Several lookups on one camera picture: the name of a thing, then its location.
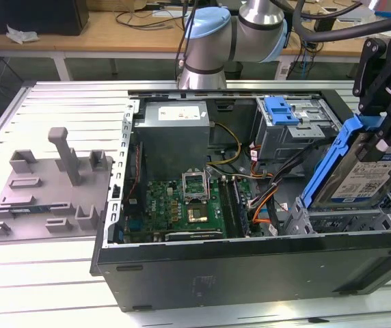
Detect hard disk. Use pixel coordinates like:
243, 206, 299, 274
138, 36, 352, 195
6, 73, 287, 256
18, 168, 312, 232
299, 114, 391, 210

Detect small black box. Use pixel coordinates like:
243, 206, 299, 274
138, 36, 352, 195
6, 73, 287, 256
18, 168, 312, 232
313, 18, 336, 32

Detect blue drive cage latch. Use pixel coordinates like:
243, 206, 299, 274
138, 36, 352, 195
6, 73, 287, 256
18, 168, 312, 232
264, 97, 301, 126

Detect metal optical drive cage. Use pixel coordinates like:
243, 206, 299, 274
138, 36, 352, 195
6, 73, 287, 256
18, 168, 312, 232
254, 96, 347, 165

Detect dark waste bin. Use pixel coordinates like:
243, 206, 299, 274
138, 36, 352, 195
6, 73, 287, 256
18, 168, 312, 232
224, 61, 243, 81

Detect installed RAM stick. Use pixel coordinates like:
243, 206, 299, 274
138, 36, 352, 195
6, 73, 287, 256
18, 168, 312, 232
232, 178, 251, 236

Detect metal socket cover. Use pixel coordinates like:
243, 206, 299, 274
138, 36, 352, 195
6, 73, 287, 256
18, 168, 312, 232
180, 169, 208, 203

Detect grey power supply unit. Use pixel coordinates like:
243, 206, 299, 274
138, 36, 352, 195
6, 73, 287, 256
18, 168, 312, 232
132, 100, 213, 172

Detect CPU socket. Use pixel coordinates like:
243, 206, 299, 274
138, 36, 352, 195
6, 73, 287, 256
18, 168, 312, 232
184, 202, 213, 225

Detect graphics card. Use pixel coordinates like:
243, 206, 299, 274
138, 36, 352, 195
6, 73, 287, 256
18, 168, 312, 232
163, 229, 224, 243

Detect black open PC case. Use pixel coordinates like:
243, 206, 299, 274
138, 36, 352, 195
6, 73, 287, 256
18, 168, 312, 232
89, 87, 391, 314

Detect wooden desk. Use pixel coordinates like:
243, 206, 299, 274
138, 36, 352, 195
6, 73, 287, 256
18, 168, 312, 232
0, 0, 391, 66

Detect green motherboard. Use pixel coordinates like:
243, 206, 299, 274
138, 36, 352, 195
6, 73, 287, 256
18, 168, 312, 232
122, 176, 265, 244

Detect black computer tower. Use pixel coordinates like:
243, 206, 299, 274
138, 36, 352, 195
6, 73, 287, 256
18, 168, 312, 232
0, 0, 90, 37

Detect grey parts rack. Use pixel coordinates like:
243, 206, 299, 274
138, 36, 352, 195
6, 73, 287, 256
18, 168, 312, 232
0, 126, 114, 245

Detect crumpled white plastic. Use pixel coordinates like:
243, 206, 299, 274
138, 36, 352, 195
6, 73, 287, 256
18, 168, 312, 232
5, 23, 41, 45

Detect loose RAM stick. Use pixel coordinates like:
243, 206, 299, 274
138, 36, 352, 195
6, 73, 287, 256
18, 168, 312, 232
9, 204, 51, 215

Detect thick black hose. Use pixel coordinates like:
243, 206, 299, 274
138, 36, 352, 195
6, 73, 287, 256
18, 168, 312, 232
293, 0, 391, 44

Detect black cable bundle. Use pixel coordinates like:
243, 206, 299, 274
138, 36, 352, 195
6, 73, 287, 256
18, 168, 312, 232
248, 136, 338, 236

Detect yellow power wire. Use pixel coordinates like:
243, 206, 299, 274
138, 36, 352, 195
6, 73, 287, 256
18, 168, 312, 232
207, 122, 243, 167

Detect orange and yellow wire bundle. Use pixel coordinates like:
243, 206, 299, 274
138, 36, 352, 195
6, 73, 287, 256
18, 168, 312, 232
248, 186, 278, 226

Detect thin black hanging cable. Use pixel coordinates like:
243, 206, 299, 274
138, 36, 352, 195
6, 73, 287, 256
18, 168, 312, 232
174, 0, 198, 81

